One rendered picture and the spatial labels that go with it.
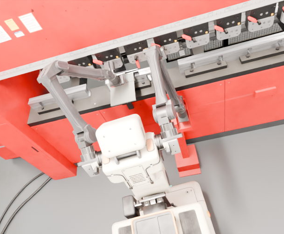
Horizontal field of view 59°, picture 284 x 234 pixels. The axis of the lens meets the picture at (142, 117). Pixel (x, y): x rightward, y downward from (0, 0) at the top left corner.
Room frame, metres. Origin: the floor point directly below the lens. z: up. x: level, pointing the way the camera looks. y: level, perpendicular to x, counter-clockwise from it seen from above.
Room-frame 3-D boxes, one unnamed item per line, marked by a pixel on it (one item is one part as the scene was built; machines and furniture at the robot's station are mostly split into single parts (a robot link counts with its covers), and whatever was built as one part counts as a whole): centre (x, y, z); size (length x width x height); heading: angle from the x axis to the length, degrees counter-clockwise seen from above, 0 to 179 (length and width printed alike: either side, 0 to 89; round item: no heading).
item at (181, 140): (1.04, -0.22, 0.39); 0.06 x 0.06 x 0.54; 75
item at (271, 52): (1.12, -0.95, 0.89); 0.30 x 0.05 x 0.03; 75
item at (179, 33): (1.46, -0.49, 1.01); 0.26 x 0.12 x 0.05; 165
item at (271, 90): (1.01, -0.95, 0.59); 0.15 x 0.02 x 0.07; 75
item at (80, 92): (1.57, 0.54, 0.92); 0.50 x 0.06 x 0.10; 75
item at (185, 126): (1.04, -0.22, 0.75); 0.20 x 0.16 x 0.18; 75
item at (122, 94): (1.29, 0.04, 1.00); 0.26 x 0.18 x 0.01; 165
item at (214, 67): (1.22, -0.57, 0.89); 0.30 x 0.05 x 0.03; 75
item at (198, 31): (1.28, -0.55, 1.19); 0.15 x 0.09 x 0.17; 75
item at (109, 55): (1.44, 0.03, 1.19); 0.15 x 0.09 x 0.17; 75
